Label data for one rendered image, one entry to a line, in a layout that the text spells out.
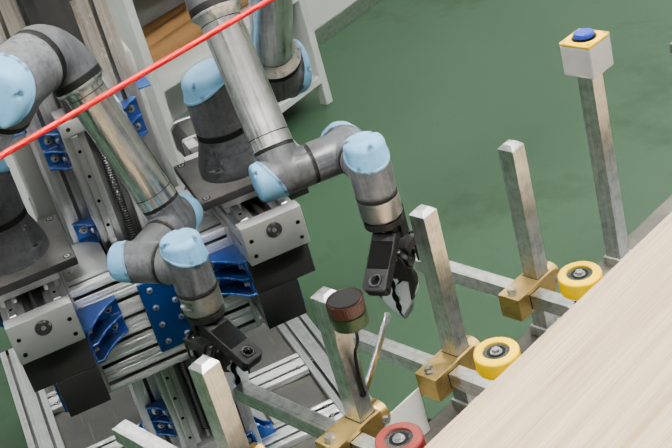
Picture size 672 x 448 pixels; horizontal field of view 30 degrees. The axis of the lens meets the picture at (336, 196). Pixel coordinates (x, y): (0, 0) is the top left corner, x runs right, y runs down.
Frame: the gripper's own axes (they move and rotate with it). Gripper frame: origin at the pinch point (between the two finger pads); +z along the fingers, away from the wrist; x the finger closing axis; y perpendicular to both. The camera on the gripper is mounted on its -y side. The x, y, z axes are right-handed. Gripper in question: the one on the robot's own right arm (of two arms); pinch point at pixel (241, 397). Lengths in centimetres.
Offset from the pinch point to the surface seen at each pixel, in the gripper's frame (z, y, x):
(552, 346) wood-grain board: -8, -50, -31
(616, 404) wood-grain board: -8, -68, -23
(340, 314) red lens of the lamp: -29.5, -34.5, -1.4
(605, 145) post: -17, -30, -79
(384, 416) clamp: -2.9, -31.0, -7.1
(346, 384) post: -12.8, -29.5, -2.3
